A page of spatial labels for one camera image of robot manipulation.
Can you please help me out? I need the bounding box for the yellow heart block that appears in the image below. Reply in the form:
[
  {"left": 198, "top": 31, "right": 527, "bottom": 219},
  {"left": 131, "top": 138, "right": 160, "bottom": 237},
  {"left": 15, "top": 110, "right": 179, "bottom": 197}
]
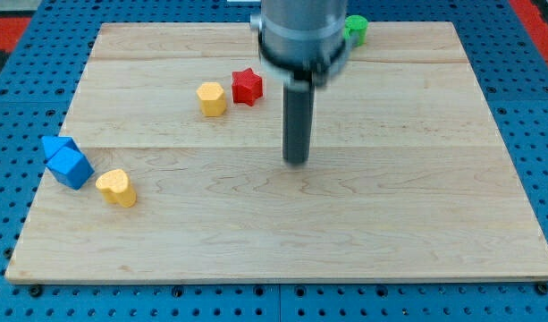
[{"left": 95, "top": 169, "right": 137, "bottom": 208}]

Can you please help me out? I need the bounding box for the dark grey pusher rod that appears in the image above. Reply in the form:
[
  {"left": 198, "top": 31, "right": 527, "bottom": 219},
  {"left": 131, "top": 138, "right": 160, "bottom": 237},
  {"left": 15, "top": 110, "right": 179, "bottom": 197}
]
[{"left": 282, "top": 82, "right": 315, "bottom": 165}]

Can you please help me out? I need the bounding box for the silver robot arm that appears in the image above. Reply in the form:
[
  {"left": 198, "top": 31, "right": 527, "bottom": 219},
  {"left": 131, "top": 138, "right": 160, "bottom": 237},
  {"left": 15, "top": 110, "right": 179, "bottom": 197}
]
[{"left": 249, "top": 0, "right": 354, "bottom": 91}]

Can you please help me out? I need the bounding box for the red star block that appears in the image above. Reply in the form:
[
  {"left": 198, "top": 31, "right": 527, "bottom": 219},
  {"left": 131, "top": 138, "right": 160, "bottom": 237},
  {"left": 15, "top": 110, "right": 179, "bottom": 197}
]
[{"left": 232, "top": 68, "right": 263, "bottom": 106}]

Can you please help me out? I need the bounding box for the yellow hexagon block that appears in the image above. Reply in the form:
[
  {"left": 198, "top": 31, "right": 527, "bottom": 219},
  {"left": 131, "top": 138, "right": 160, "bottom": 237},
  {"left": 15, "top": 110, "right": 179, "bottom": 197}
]
[{"left": 196, "top": 82, "right": 227, "bottom": 117}]

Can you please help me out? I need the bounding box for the blue triangle block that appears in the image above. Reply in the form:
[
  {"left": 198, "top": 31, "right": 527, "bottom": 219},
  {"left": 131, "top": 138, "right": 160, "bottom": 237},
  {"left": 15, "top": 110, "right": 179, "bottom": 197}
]
[{"left": 41, "top": 136, "right": 80, "bottom": 161}]

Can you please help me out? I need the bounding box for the wooden board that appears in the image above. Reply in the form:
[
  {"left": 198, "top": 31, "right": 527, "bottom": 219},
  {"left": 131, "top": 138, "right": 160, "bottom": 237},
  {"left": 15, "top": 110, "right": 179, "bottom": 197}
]
[{"left": 5, "top": 22, "right": 548, "bottom": 284}]

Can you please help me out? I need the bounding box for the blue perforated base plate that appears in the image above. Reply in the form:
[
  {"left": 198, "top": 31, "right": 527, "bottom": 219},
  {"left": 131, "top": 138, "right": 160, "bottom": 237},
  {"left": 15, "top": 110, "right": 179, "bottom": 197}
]
[{"left": 0, "top": 0, "right": 548, "bottom": 321}]

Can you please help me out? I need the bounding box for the green cylinder block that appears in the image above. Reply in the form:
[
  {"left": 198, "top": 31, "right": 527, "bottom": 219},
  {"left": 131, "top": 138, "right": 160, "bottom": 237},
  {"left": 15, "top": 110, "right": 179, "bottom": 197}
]
[{"left": 343, "top": 15, "right": 368, "bottom": 47}]

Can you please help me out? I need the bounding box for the blue cube block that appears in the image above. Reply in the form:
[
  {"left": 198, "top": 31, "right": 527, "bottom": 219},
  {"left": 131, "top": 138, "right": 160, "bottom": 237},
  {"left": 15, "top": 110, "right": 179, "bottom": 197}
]
[{"left": 46, "top": 147, "right": 94, "bottom": 190}]

